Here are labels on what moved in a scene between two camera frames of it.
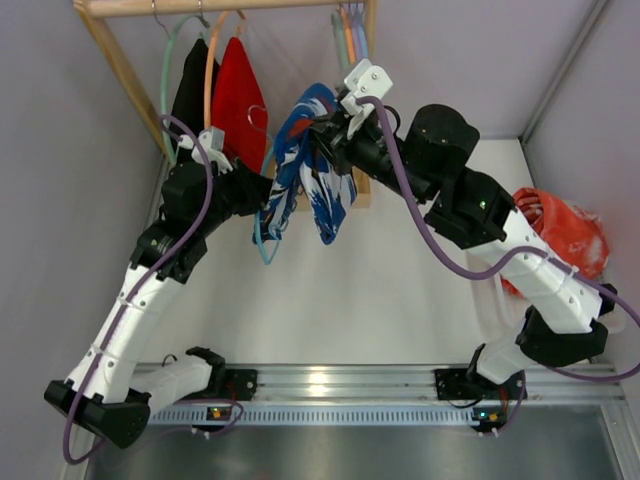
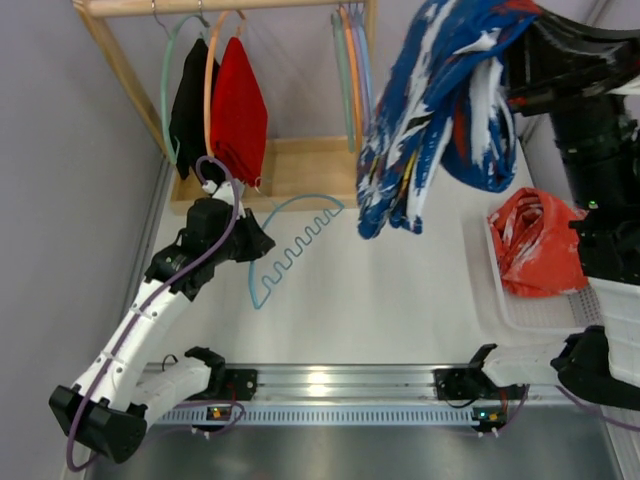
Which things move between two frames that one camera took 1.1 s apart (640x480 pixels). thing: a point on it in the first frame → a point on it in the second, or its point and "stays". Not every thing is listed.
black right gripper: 333,145 → 542,80
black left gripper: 252,185 → 255,236
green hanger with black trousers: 184,84 stays
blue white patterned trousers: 298,167 → 446,97
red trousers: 238,104 stays
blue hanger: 266,262 → 270,214
